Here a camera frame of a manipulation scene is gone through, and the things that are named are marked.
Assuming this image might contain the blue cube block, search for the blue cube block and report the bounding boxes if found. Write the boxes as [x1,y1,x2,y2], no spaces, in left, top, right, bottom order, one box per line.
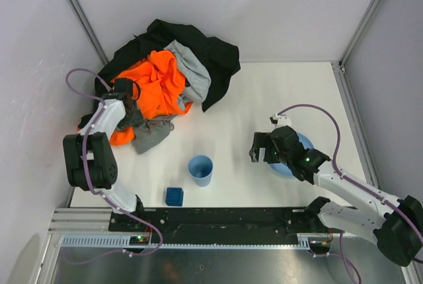
[165,187,184,207]

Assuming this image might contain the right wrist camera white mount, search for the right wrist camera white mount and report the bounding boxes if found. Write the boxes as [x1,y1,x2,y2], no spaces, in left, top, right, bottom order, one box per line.
[270,113,292,129]

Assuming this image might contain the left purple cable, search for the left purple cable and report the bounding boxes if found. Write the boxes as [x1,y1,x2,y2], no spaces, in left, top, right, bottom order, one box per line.
[62,68,165,265]

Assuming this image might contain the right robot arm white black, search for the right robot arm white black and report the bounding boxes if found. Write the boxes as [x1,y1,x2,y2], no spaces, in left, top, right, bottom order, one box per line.
[249,126,422,267]

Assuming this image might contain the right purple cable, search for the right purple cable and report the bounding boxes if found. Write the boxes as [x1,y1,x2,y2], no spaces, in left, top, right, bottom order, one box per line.
[276,104,423,284]

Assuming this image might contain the blue plastic bowl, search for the blue plastic bowl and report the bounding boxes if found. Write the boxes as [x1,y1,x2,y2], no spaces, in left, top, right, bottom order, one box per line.
[269,132,314,178]

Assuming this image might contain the right aluminium frame post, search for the right aluminium frame post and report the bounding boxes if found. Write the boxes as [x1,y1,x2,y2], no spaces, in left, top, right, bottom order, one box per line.
[338,0,384,71]

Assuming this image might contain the orange cloth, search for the orange cloth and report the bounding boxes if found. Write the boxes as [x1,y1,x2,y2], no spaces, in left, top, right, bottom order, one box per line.
[110,50,192,146]

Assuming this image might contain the blue plastic cup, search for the blue plastic cup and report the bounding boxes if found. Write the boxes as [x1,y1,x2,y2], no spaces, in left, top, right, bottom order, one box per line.
[188,155,213,187]

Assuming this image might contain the white slotted cable duct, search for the white slotted cable duct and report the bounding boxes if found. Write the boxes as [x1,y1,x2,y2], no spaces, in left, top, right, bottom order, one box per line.
[61,233,318,250]

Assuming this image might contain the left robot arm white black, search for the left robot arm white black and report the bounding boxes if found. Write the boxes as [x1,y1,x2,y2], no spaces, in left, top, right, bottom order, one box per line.
[63,78,144,216]

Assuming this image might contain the black cloth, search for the black cloth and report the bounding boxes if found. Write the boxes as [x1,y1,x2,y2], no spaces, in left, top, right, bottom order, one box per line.
[98,19,241,111]

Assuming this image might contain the aluminium frame post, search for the aluminium frame post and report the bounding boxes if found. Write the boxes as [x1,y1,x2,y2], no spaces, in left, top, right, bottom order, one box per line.
[66,0,108,65]
[338,0,384,71]

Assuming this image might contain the light grey cloth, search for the light grey cloth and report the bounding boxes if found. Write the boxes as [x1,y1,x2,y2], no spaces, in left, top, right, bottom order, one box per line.
[164,40,212,112]

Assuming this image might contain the purple cable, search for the purple cable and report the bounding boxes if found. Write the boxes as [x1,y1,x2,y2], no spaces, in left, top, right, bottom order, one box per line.
[62,68,165,265]
[276,104,423,284]

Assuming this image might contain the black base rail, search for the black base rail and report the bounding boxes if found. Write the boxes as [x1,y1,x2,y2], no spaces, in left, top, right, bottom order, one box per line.
[108,206,331,245]

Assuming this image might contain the dark grey cloth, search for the dark grey cloth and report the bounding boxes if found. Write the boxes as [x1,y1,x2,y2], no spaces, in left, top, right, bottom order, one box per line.
[110,99,174,155]

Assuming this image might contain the left aluminium frame post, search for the left aluminium frame post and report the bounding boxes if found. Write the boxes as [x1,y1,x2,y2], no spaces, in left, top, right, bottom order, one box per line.
[66,0,108,65]

